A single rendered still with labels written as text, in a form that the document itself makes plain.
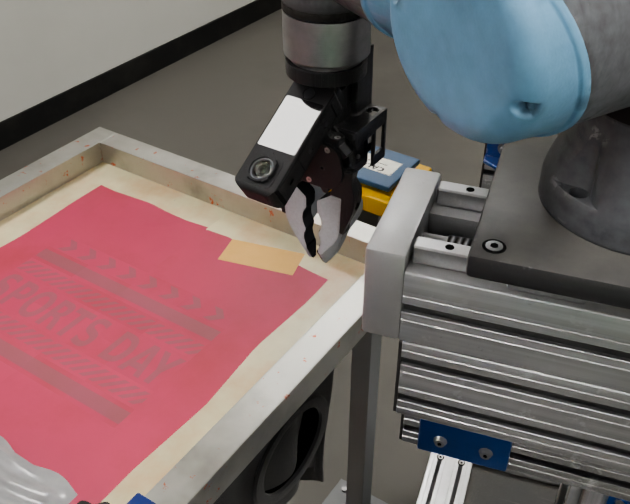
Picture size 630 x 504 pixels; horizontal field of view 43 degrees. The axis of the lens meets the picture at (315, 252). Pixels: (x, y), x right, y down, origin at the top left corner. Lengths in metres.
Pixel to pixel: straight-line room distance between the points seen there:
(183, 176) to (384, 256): 0.59
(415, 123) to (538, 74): 3.06
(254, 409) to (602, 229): 0.39
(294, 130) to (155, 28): 3.28
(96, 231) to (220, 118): 2.40
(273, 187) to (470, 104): 0.26
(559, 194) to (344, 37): 0.21
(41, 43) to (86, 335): 2.61
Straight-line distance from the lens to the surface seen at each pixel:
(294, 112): 0.69
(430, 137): 3.36
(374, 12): 0.56
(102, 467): 0.83
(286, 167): 0.66
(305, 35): 0.66
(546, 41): 0.41
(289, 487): 1.11
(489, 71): 0.42
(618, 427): 0.71
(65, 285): 1.05
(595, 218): 0.58
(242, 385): 0.88
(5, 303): 1.05
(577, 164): 0.59
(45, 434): 0.87
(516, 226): 0.59
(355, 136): 0.71
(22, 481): 0.83
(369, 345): 1.42
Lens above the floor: 1.59
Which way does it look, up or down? 37 degrees down
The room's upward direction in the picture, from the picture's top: straight up
